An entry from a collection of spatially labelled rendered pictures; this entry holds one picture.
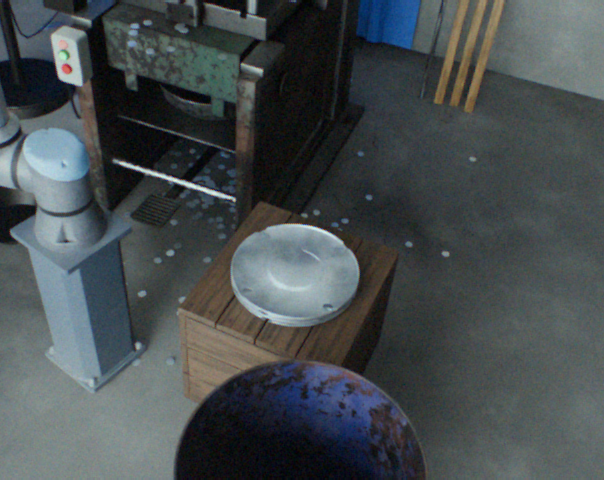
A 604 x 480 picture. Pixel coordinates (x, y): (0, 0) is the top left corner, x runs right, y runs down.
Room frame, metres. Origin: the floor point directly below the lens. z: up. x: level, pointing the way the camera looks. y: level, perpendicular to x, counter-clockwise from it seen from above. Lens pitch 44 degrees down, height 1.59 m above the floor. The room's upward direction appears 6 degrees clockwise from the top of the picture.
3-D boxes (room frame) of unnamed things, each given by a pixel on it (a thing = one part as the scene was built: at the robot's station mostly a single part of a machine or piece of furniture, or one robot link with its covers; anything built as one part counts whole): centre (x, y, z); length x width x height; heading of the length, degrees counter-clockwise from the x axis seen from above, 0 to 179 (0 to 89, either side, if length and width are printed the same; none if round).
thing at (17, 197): (1.57, 0.86, 0.04); 0.30 x 0.30 x 0.07
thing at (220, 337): (1.14, 0.00, 0.18); 0.40 x 0.38 x 0.35; 160
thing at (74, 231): (1.13, 0.50, 0.50); 0.15 x 0.15 x 0.10
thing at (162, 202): (1.75, 0.34, 0.14); 0.59 x 0.10 x 0.05; 162
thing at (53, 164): (1.13, 0.51, 0.62); 0.13 x 0.12 x 0.14; 80
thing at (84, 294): (1.13, 0.50, 0.23); 0.19 x 0.19 x 0.45; 56
